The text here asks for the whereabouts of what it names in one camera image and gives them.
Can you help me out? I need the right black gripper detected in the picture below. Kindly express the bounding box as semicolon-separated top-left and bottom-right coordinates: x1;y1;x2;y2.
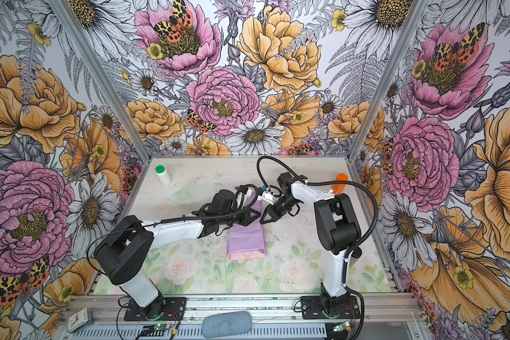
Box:
259;195;301;225

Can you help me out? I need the orange bottle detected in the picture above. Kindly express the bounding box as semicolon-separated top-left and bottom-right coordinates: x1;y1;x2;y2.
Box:
332;173;349;194

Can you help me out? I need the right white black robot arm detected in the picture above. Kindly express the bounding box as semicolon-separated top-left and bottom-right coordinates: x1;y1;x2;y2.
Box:
260;172;361;320

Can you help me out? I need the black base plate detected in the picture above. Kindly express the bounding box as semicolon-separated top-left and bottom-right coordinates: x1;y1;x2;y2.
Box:
123;296;187;322
300;294;361;320

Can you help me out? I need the grey foam pad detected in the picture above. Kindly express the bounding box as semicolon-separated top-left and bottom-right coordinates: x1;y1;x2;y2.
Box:
201;311;252;339

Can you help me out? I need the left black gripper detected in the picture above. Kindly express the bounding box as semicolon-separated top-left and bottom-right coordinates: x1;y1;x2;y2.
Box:
220;206;262;227

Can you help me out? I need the black cylinder roll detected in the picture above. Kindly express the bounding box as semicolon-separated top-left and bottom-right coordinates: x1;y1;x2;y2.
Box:
351;247;362;259

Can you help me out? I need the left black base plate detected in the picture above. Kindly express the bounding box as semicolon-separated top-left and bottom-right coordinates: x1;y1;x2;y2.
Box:
123;296;187;322

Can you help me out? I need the left black cable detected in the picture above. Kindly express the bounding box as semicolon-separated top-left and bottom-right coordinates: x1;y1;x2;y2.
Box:
86;183;260;273

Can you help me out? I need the aluminium front rail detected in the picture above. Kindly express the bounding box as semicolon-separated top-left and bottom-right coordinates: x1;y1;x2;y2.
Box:
62;292;422;324

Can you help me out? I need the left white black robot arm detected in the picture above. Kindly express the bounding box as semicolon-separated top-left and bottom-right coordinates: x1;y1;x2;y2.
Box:
93;184;262;320

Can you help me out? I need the pink wrapping paper sheet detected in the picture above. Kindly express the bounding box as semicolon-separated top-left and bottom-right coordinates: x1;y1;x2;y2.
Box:
228;201;266;261

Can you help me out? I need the right black corrugated cable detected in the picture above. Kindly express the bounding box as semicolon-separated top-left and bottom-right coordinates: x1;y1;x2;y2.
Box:
256;155;380;340

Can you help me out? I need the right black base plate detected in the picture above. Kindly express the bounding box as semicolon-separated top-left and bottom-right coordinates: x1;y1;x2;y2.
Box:
300;294;361;320

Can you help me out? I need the white bottle green cap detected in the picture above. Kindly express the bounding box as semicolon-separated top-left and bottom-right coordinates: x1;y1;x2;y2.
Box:
155;165;172;186

